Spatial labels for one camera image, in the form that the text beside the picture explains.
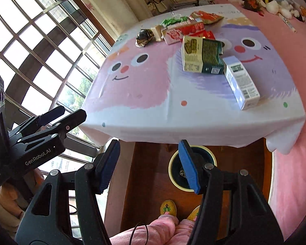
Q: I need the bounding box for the red packet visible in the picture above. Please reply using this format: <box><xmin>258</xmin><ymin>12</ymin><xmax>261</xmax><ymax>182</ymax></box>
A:
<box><xmin>181</xmin><ymin>30</ymin><xmax>216</xmax><ymax>42</ymax></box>

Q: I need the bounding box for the red and white carton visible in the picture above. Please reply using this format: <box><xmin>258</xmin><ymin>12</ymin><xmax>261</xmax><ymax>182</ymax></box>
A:
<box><xmin>161</xmin><ymin>21</ymin><xmax>206</xmax><ymax>46</ymax></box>

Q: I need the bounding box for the orange snack packet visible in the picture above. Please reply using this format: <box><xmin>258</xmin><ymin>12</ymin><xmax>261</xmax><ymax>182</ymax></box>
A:
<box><xmin>189</xmin><ymin>11</ymin><xmax>224</xmax><ymax>25</ymax></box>

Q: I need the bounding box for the stack of books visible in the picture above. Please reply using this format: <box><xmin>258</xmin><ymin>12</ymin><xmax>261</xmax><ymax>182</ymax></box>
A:
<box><xmin>170</xmin><ymin>0</ymin><xmax>215</xmax><ymax>11</ymax></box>

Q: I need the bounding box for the white marker pen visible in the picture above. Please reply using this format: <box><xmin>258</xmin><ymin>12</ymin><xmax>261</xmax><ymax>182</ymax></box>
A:
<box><xmin>279</xmin><ymin>15</ymin><xmax>297</xmax><ymax>33</ymax></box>

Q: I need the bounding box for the foil wrapper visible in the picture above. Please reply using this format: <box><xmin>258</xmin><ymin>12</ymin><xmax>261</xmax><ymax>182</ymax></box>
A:
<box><xmin>135</xmin><ymin>29</ymin><xmax>155</xmax><ymax>48</ymax></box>

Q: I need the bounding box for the yellow embroidered slipper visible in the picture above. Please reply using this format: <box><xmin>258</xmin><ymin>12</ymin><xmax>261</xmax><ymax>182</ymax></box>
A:
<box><xmin>186</xmin><ymin>205</ymin><xmax>201</xmax><ymax>221</ymax></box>
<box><xmin>160</xmin><ymin>199</ymin><xmax>179</xmax><ymax>218</ymax></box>

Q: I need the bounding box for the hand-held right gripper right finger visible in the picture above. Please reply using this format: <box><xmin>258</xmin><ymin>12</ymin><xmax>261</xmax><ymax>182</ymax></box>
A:
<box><xmin>178</xmin><ymin>139</ymin><xmax>283</xmax><ymax>245</ymax></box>

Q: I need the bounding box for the cream leaf print curtain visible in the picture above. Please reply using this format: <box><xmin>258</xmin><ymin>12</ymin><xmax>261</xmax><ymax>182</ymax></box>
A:
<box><xmin>64</xmin><ymin>0</ymin><xmax>155</xmax><ymax>48</ymax></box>

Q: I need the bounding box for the white and blue box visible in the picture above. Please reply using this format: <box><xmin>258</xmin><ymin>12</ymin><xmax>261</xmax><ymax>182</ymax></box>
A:
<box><xmin>222</xmin><ymin>56</ymin><xmax>261</xmax><ymax>111</ymax></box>

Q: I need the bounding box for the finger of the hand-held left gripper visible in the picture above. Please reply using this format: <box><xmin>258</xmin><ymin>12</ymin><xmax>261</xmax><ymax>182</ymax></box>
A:
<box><xmin>17</xmin><ymin>109</ymin><xmax>88</xmax><ymax>151</ymax></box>
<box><xmin>9</xmin><ymin>105</ymin><xmax>66</xmax><ymax>136</ymax></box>

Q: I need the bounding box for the person's left hand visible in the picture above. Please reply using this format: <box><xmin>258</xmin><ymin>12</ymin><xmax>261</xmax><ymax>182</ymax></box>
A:
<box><xmin>0</xmin><ymin>181</ymin><xmax>22</xmax><ymax>211</ymax></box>

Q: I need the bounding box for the blue bin with cream rim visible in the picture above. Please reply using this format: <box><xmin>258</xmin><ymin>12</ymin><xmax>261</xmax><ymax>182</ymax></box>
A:
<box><xmin>168</xmin><ymin>145</ymin><xmax>218</xmax><ymax>192</ymax></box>

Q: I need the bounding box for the person's left forearm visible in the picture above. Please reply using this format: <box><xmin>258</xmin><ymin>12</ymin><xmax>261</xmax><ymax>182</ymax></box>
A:
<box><xmin>0</xmin><ymin>191</ymin><xmax>24</xmax><ymax>235</ymax></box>

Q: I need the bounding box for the green wrapper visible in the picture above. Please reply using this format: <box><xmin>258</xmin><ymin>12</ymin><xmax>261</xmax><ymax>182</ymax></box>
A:
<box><xmin>161</xmin><ymin>16</ymin><xmax>190</xmax><ymax>29</ymax></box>

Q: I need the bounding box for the black cable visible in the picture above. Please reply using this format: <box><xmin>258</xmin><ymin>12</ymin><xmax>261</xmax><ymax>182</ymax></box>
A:
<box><xmin>131</xmin><ymin>222</ymin><xmax>150</xmax><ymax>245</ymax></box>

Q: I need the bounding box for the small cream box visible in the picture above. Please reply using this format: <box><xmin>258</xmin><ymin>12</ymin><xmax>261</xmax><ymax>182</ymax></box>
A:
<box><xmin>150</xmin><ymin>25</ymin><xmax>164</xmax><ymax>42</ymax></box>

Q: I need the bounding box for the pile of plush toys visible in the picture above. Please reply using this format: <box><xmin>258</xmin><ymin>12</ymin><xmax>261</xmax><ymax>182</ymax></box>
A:
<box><xmin>242</xmin><ymin>0</ymin><xmax>306</xmax><ymax>26</ymax></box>

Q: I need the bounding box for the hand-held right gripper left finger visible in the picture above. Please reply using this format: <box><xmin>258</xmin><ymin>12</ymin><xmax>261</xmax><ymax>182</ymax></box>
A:
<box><xmin>15</xmin><ymin>139</ymin><xmax>121</xmax><ymax>245</ymax></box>

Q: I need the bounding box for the pastel cartoon face tablecloth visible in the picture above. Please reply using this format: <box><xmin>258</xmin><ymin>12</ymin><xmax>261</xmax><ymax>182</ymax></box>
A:
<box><xmin>80</xmin><ymin>4</ymin><xmax>306</xmax><ymax>155</ymax></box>

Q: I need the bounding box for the pink fleece pant leg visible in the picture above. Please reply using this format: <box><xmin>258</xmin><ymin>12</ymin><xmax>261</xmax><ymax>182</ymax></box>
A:
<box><xmin>110</xmin><ymin>214</ymin><xmax>179</xmax><ymax>245</ymax></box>
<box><xmin>173</xmin><ymin>218</ymin><xmax>197</xmax><ymax>245</ymax></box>

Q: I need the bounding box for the green and cream carton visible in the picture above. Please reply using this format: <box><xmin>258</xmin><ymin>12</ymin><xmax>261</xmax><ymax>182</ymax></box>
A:
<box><xmin>181</xmin><ymin>36</ymin><xmax>225</xmax><ymax>75</ymax></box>

